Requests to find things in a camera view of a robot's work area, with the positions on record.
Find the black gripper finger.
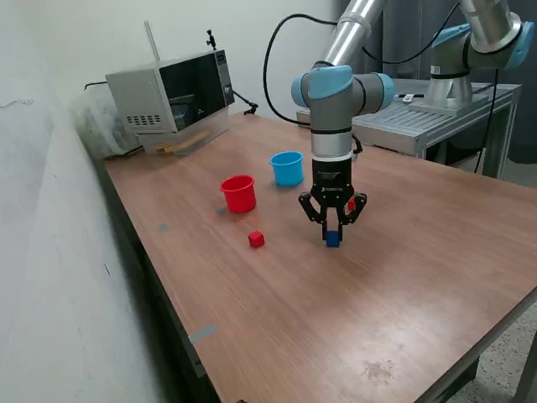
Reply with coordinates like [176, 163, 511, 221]
[298, 191, 329, 243]
[336, 191, 368, 243]

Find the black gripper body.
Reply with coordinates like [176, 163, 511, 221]
[310, 155, 354, 207]

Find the aluminium robot base table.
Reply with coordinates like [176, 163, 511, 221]
[295, 77, 523, 177]

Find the blue plastic cup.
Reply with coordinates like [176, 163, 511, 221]
[269, 150, 305, 188]

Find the red plastic cup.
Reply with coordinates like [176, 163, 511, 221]
[219, 174, 257, 214]

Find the wooden stick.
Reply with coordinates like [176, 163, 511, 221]
[163, 139, 201, 154]
[155, 130, 211, 151]

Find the long grey tape strip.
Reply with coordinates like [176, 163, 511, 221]
[188, 322, 218, 345]

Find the dark grey curtain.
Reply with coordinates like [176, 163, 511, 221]
[333, 0, 537, 163]

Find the silver microwave oven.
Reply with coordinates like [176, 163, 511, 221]
[104, 49, 236, 136]

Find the thin white rod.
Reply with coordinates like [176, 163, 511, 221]
[143, 19, 162, 62]

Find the clear plastic bag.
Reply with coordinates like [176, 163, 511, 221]
[69, 86, 143, 160]

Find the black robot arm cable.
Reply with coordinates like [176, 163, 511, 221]
[263, 2, 462, 126]

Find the black hanging cable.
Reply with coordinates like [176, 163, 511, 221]
[473, 69, 500, 174]

